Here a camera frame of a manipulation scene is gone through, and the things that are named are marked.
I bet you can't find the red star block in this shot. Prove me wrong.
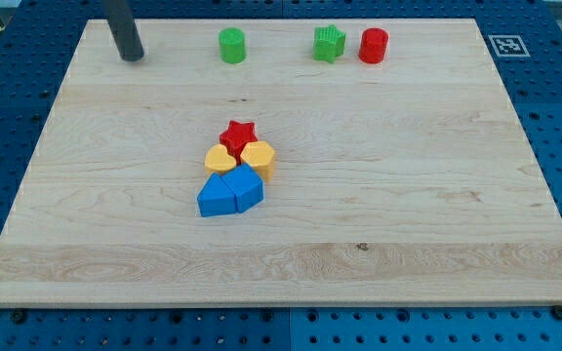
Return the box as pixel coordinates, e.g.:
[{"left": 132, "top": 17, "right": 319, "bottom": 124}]
[{"left": 219, "top": 120, "right": 258, "bottom": 165}]

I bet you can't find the green star block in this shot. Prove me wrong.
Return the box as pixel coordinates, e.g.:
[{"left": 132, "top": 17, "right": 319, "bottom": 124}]
[{"left": 313, "top": 24, "right": 346, "bottom": 63}]

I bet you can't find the yellow hexagon block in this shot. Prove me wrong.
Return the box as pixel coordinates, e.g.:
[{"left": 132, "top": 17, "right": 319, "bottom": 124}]
[{"left": 240, "top": 140, "right": 276, "bottom": 182}]

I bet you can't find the blue pentagon block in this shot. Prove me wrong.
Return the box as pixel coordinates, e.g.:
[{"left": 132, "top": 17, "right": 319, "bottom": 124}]
[{"left": 221, "top": 164, "right": 264, "bottom": 213}]

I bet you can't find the yellow heart block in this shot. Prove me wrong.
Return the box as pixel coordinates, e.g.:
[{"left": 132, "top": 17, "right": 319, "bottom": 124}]
[{"left": 204, "top": 144, "right": 237, "bottom": 176}]

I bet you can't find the blue triangle block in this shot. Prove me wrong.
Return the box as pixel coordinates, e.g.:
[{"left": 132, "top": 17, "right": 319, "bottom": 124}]
[{"left": 197, "top": 173, "right": 237, "bottom": 217}]

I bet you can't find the light wooden board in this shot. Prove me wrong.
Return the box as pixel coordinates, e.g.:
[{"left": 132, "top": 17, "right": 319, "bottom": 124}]
[{"left": 0, "top": 19, "right": 562, "bottom": 309}]

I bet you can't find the green cylinder block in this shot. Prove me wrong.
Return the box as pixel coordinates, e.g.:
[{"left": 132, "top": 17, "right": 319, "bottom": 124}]
[{"left": 219, "top": 27, "right": 246, "bottom": 64}]

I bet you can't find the red cylinder block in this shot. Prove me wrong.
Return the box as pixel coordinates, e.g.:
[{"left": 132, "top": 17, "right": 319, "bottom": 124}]
[{"left": 358, "top": 27, "right": 389, "bottom": 64}]

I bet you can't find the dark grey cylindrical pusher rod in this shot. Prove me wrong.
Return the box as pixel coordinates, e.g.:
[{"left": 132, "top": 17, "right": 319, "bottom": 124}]
[{"left": 101, "top": 0, "right": 144, "bottom": 62}]

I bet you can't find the white fiducial marker tag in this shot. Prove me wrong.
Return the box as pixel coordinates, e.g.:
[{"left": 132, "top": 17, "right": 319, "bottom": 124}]
[{"left": 488, "top": 34, "right": 530, "bottom": 58}]

